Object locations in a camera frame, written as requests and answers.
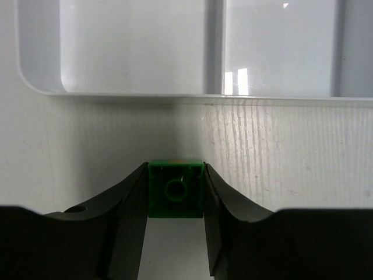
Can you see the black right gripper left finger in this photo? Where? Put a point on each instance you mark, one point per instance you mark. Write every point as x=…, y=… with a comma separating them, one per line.
x=101, y=238

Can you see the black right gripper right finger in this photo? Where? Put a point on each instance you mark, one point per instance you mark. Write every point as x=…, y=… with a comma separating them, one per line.
x=247, y=241

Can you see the dark green square lego brick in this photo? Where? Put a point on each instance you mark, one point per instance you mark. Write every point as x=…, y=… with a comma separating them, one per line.
x=176, y=188

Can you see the white divided sorting tray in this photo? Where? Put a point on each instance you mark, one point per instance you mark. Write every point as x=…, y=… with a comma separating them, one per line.
x=270, y=51

